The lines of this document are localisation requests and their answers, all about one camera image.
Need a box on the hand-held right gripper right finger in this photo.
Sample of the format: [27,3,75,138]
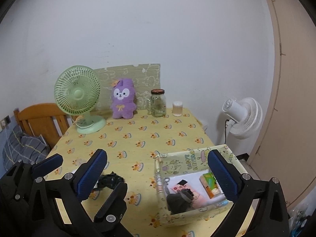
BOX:
[207,149,290,237]

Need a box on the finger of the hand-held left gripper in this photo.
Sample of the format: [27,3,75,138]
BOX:
[93,181,128,224]
[0,153,63,203]

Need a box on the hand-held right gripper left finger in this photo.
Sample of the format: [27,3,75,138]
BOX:
[28,149,108,237]

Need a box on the green orange tissue packet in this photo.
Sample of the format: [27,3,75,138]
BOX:
[199,172,221,199]

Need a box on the black item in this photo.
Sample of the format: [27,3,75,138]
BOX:
[97,171,125,190]

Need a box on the pastel cartoon tissue pack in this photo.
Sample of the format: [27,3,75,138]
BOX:
[170,179,210,206]

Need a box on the printed storage box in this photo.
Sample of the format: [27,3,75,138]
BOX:
[153,144,247,225]

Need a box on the dark grey drawstring pouch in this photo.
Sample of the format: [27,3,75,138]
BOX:
[166,189,195,214]

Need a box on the grey plaid blanket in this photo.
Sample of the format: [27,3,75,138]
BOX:
[2,125,50,171]

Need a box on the white standing fan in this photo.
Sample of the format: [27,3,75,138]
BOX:
[222,97,263,140]

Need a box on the yellow printed tablecloth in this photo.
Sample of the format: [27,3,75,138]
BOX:
[46,107,255,237]

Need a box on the green desk fan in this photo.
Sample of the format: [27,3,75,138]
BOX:
[54,65,106,134]

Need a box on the cotton swab container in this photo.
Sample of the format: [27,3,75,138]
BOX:
[172,101,183,117]

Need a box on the purple plush bunny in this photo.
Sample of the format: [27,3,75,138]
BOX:
[110,78,137,119]

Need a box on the clear plastic bag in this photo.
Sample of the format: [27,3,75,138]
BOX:
[289,202,309,237]

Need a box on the glass jar with lid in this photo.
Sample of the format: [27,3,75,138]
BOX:
[147,89,167,117]

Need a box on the beige door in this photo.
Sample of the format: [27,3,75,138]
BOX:
[248,0,316,210]

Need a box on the white charging cable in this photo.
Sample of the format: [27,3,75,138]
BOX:
[3,126,13,161]

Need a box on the green printed wall sheet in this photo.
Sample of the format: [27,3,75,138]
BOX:
[94,64,161,111]

